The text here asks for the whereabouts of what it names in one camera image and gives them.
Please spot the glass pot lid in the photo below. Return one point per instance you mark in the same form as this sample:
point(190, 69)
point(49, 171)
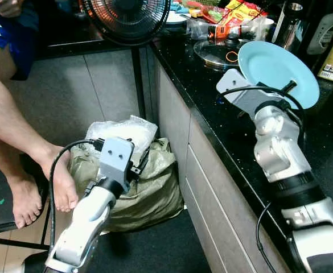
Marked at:
point(212, 54)

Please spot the orange rubber band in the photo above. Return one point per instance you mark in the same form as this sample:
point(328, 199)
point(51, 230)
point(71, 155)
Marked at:
point(226, 56)

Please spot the black floor mat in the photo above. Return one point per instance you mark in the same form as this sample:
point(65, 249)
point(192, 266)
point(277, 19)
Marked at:
point(160, 250)

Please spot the grey kitchen cabinet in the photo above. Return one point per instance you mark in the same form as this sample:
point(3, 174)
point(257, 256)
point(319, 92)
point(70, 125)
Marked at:
point(212, 182)

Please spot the person's bare hand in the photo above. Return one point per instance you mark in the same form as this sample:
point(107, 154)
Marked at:
point(5, 7)

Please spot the person's bare crossed leg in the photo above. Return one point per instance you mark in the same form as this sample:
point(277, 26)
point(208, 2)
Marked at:
point(18, 125)

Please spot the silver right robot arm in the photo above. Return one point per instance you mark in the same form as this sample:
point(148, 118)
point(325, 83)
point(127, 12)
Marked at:
point(283, 153)

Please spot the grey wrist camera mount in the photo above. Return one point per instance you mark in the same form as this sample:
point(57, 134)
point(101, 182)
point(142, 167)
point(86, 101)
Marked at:
point(116, 156)
point(237, 91)

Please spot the person's bare standing leg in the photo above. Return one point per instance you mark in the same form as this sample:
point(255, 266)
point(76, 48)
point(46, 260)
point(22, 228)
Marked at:
point(25, 202)

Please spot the teal round plate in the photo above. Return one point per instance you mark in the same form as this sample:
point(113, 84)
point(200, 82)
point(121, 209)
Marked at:
point(274, 65)

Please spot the olive green woven sack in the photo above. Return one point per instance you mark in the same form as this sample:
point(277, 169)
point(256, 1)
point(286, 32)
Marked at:
point(155, 193)

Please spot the blue sports shorts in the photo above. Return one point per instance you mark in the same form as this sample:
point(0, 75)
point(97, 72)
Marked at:
point(12, 34)

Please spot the white plastic bag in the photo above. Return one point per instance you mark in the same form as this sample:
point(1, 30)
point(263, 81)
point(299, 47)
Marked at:
point(132, 131)

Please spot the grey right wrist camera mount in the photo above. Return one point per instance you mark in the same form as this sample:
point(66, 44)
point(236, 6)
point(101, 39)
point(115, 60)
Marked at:
point(237, 91)

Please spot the black and steel kettle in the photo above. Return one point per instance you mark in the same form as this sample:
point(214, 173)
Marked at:
point(311, 23)

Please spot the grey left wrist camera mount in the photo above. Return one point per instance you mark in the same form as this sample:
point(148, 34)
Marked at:
point(116, 156)

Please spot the black electric fan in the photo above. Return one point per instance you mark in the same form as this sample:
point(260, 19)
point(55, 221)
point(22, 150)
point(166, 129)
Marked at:
point(126, 17)

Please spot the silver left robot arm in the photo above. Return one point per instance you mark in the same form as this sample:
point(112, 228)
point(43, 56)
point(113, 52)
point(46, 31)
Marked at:
point(83, 227)

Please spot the red and yellow snack packets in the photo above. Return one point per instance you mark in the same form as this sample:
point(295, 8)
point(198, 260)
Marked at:
point(237, 14)

